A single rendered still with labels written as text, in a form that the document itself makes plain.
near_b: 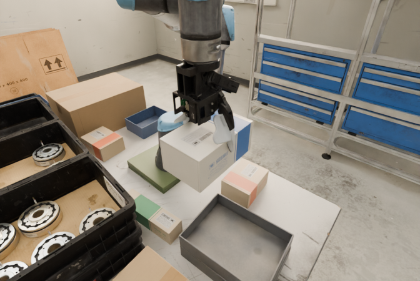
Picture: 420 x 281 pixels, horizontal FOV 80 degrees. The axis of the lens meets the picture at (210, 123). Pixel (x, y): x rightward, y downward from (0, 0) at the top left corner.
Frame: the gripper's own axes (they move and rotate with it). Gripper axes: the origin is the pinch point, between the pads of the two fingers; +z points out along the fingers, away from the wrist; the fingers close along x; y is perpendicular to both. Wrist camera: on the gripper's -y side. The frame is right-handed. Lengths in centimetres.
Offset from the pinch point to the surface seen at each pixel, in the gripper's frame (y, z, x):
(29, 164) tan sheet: 27, 28, -66
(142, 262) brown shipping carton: 22.9, 24.7, -1.7
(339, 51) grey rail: -162, 19, -13
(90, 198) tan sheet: 20.3, 27.7, -32.8
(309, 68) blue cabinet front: -163, 36, -32
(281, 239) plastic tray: -11.2, 35.4, 19.2
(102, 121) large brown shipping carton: -10, 32, -80
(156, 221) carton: 9.6, 34.7, -14.4
